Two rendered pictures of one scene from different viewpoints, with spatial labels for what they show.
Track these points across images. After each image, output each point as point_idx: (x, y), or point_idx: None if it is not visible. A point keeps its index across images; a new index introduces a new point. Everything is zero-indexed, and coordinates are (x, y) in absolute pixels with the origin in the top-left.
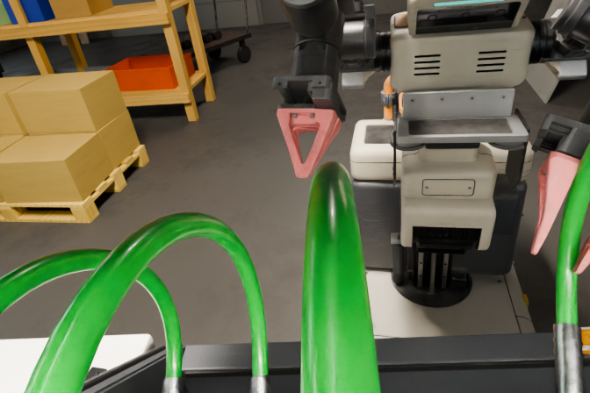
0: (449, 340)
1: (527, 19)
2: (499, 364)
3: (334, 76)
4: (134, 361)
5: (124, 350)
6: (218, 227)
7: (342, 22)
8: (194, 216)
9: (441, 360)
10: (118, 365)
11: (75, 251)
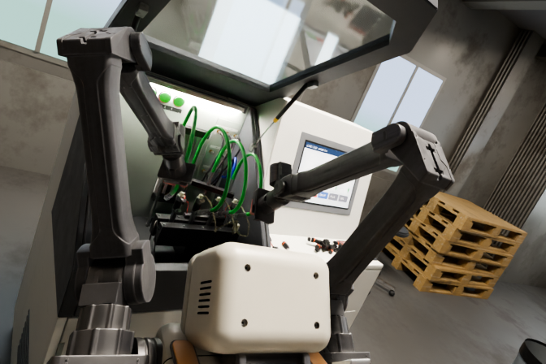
0: (175, 268)
1: (168, 342)
2: (158, 262)
3: (261, 197)
4: (266, 240)
5: None
6: (244, 166)
7: (272, 192)
8: (244, 157)
9: (178, 263)
10: (270, 240)
11: (260, 167)
